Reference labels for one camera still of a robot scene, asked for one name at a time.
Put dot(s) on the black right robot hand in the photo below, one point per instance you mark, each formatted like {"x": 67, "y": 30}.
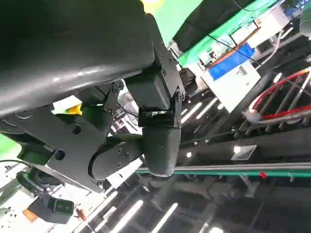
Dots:
{"x": 31, "y": 180}

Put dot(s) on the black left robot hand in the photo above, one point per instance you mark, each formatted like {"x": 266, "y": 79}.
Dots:
{"x": 73, "y": 60}

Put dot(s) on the green table cloth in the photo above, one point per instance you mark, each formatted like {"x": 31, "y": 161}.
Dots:
{"x": 170, "y": 17}

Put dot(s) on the black curtain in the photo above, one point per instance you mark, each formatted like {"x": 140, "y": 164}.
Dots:
{"x": 206, "y": 24}

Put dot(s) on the green background cloth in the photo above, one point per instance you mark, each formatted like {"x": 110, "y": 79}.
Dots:
{"x": 213, "y": 46}

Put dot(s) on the white cabinet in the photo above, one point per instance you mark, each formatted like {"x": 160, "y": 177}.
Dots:
{"x": 233, "y": 92}

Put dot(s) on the green metal rail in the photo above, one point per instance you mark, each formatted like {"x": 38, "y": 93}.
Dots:
{"x": 230, "y": 172}

